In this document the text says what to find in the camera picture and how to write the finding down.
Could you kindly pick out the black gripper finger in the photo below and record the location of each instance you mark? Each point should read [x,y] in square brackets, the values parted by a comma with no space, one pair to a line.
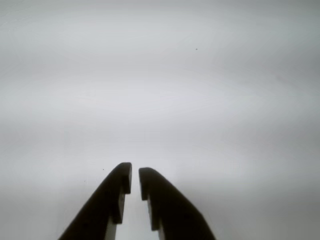
[172,210]
[105,200]

